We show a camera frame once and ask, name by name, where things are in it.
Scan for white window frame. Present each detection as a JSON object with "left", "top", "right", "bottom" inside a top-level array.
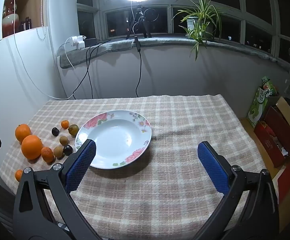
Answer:
[{"left": 76, "top": 0, "right": 290, "bottom": 63}]

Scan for dark shelf object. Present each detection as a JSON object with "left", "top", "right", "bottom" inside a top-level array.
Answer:
[{"left": 18, "top": 17, "right": 33, "bottom": 32}]

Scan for greenish brown round fruit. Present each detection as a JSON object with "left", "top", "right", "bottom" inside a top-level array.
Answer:
[{"left": 68, "top": 124, "right": 80, "bottom": 138}]

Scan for white charger cable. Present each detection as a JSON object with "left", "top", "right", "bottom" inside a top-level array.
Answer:
[{"left": 56, "top": 36, "right": 78, "bottom": 98}]

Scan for large orange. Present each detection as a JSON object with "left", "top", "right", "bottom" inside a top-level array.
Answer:
[
  {"left": 21, "top": 135, "right": 44, "bottom": 160},
  {"left": 15, "top": 124, "right": 32, "bottom": 142}
]

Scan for white power adapter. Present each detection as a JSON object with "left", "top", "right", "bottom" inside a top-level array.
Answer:
[{"left": 69, "top": 35, "right": 86, "bottom": 50}]

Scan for red flat package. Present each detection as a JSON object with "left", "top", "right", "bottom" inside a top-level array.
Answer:
[{"left": 277, "top": 165, "right": 290, "bottom": 203}]

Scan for black tripod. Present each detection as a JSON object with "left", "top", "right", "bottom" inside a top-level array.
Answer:
[{"left": 126, "top": 4, "right": 152, "bottom": 40}]

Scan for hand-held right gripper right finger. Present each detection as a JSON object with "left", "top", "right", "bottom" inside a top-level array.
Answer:
[{"left": 185, "top": 141, "right": 280, "bottom": 240}]

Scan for potted spider plant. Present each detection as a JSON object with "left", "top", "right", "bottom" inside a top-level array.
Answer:
[{"left": 171, "top": 0, "right": 224, "bottom": 61}]

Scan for dark red open box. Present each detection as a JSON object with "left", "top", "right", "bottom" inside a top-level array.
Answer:
[{"left": 264, "top": 106, "right": 290, "bottom": 157}]

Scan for white cabinet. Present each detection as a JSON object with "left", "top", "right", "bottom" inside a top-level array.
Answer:
[{"left": 0, "top": 26, "right": 60, "bottom": 180}]

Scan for red and white vase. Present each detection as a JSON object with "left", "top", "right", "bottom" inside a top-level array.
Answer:
[{"left": 2, "top": 0, "right": 19, "bottom": 38}]

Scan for ring light cable with controller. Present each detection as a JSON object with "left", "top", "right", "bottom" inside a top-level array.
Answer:
[{"left": 131, "top": 1, "right": 143, "bottom": 97}]

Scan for floral white plate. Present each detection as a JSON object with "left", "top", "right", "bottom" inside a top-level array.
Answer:
[{"left": 75, "top": 110, "right": 152, "bottom": 170}]

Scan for red gift box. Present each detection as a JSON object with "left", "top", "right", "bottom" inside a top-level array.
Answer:
[{"left": 253, "top": 121, "right": 286, "bottom": 168}]

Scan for long white cable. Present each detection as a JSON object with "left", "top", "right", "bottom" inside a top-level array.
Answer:
[{"left": 13, "top": 0, "right": 77, "bottom": 100}]

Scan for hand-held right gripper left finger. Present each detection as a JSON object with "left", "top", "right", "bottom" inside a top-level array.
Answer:
[{"left": 12, "top": 139, "right": 103, "bottom": 240}]

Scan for black power cable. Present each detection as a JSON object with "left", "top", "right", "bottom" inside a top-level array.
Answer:
[
  {"left": 89, "top": 40, "right": 112, "bottom": 99},
  {"left": 71, "top": 39, "right": 112, "bottom": 100}
]

